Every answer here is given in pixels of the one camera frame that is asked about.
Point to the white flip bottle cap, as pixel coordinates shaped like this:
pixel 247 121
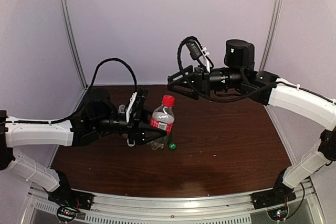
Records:
pixel 130 143

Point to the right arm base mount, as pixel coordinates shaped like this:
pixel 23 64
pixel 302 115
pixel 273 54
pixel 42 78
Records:
pixel 275 199

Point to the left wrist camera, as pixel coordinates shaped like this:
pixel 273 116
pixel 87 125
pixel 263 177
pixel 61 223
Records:
pixel 135 103

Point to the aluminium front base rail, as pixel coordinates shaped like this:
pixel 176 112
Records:
pixel 231 208

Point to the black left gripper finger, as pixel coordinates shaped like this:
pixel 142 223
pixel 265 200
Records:
pixel 146 115
pixel 147 133

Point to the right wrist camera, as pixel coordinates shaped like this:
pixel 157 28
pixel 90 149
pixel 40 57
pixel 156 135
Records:
pixel 200 54

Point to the clear bottle red cap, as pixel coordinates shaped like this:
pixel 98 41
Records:
pixel 163 118

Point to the aluminium corner post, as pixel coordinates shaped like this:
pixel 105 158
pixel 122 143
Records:
pixel 271 33

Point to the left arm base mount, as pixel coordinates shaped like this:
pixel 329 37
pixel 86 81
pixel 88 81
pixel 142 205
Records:
pixel 69 201

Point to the green plastic bottle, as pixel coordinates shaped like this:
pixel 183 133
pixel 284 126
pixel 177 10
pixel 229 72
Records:
pixel 170 138

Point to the clear plastic bottle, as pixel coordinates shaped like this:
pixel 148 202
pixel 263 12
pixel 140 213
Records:
pixel 122 110

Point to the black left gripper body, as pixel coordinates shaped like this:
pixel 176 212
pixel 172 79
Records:
pixel 132 131

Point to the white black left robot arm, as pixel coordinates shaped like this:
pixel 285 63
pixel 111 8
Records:
pixel 97 116

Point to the left aluminium frame post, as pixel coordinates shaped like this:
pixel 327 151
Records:
pixel 72 43

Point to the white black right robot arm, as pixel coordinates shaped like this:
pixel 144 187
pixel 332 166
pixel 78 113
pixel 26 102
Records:
pixel 237 80

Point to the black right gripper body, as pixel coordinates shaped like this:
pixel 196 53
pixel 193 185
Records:
pixel 203 79

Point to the green bottle cap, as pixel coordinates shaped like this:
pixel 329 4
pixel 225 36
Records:
pixel 172 146

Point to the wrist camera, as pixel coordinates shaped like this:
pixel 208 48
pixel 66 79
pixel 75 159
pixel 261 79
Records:
pixel 135 103
pixel 200 54

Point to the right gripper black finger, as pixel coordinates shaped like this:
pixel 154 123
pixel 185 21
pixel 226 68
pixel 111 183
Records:
pixel 179 75
pixel 180 86

